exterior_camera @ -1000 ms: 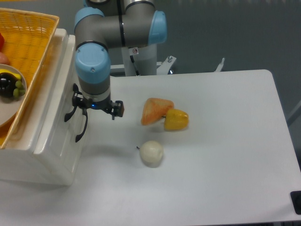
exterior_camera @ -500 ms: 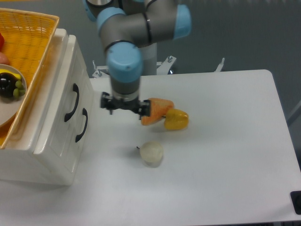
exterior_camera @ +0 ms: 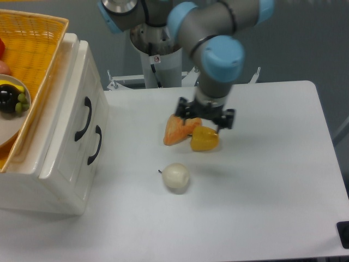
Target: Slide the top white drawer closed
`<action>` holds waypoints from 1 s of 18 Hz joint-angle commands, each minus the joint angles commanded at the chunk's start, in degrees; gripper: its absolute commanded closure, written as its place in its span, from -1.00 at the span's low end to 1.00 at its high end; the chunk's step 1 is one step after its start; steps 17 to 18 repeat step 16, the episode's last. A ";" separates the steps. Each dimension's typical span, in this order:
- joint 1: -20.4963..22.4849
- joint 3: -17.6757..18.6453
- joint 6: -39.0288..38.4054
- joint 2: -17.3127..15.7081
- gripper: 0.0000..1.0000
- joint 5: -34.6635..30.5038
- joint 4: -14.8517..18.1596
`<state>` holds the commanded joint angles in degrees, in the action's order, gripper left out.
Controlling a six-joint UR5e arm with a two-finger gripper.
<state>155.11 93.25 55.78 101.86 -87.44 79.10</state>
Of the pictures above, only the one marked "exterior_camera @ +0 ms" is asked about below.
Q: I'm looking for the white drawer cabinet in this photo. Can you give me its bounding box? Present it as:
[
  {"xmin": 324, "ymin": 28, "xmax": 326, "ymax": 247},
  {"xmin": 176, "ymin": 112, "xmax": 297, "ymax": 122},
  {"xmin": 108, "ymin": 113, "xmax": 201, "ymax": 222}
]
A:
[{"xmin": 0, "ymin": 33, "xmax": 110, "ymax": 217}]

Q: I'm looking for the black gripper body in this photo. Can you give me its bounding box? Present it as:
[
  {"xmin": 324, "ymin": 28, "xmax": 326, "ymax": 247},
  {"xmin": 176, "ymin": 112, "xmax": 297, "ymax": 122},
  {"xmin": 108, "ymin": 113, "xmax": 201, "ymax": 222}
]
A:
[{"xmin": 185, "ymin": 100, "xmax": 226, "ymax": 122}]

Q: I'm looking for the white pear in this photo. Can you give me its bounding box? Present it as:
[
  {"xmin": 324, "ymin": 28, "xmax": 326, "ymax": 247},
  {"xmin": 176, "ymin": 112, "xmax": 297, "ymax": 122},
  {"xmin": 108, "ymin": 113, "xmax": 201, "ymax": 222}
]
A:
[{"xmin": 158, "ymin": 163, "xmax": 190, "ymax": 194}]

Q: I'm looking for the yellow bell pepper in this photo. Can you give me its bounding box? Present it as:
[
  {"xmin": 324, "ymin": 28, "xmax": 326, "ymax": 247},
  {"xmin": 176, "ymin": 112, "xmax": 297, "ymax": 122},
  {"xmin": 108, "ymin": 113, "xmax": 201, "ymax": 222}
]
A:
[{"xmin": 190, "ymin": 126, "xmax": 219, "ymax": 151}]

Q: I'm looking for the yellow woven basket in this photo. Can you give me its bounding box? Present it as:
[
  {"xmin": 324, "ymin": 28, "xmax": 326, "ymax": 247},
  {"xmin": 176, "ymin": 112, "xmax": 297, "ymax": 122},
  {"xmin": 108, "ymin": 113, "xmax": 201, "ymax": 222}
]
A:
[{"xmin": 1, "ymin": 9, "xmax": 69, "ymax": 173}]

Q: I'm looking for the black mangosteen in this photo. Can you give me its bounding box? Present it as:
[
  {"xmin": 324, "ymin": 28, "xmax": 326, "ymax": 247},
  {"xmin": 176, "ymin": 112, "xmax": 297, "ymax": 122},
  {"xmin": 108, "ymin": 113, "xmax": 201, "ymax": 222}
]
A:
[{"xmin": 1, "ymin": 85, "xmax": 30, "ymax": 115}]

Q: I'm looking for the pink peach fruit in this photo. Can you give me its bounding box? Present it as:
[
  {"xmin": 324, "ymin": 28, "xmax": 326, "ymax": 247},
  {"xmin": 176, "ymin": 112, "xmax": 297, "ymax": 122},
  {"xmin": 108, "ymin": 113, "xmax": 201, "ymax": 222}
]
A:
[{"xmin": 0, "ymin": 61, "xmax": 11, "ymax": 75}]

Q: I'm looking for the red fruit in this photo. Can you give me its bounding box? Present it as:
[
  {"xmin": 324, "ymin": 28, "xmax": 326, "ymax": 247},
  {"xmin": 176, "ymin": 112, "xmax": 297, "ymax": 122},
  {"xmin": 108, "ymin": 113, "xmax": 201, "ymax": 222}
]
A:
[{"xmin": 0, "ymin": 39, "xmax": 5, "ymax": 59}]

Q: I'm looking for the yellow fruit on plate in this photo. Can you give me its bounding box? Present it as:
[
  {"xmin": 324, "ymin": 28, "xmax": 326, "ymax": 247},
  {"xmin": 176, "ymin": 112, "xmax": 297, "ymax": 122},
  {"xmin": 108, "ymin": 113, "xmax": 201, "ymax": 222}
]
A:
[{"xmin": 0, "ymin": 80, "xmax": 26, "ymax": 93}]

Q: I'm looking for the white drawer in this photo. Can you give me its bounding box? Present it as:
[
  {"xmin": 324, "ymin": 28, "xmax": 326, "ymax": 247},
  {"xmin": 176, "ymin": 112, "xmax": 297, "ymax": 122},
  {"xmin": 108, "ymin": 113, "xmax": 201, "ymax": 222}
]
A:
[
  {"xmin": 57, "ymin": 40, "xmax": 103, "ymax": 171},
  {"xmin": 39, "ymin": 91, "xmax": 109, "ymax": 215}
]

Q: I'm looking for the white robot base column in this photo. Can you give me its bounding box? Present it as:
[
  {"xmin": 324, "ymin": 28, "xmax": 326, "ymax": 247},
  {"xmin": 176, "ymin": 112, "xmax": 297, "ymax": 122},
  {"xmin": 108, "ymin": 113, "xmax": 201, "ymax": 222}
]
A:
[{"xmin": 130, "ymin": 23, "xmax": 182, "ymax": 88}]

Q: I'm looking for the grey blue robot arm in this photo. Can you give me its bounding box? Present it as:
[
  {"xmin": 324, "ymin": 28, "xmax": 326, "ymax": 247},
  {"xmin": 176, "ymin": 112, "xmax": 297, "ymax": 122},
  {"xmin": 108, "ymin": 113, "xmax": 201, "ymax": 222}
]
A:
[{"xmin": 98, "ymin": 1, "xmax": 275, "ymax": 130}]

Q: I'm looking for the black corner object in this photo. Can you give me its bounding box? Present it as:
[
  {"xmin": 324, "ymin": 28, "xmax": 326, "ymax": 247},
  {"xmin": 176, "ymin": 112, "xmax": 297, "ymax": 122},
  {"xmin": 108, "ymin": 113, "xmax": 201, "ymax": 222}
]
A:
[{"xmin": 336, "ymin": 221, "xmax": 349, "ymax": 249}]

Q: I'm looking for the orange wax apple fruit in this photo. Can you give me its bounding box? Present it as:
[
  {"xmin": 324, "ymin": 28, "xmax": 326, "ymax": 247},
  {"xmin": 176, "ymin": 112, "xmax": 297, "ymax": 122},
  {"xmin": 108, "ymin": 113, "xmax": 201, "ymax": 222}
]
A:
[{"xmin": 163, "ymin": 114, "xmax": 202, "ymax": 146}]

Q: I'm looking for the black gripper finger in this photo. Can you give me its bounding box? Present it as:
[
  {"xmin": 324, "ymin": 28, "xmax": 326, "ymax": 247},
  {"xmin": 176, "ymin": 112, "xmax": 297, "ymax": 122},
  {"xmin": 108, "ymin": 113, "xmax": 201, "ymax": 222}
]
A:
[
  {"xmin": 214, "ymin": 109, "xmax": 236, "ymax": 133},
  {"xmin": 174, "ymin": 97, "xmax": 191, "ymax": 125}
]

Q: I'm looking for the white plate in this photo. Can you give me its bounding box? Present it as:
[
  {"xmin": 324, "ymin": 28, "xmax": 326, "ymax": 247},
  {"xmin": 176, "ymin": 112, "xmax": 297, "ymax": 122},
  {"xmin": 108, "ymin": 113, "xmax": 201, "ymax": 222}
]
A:
[{"xmin": 1, "ymin": 74, "xmax": 32, "ymax": 146}]

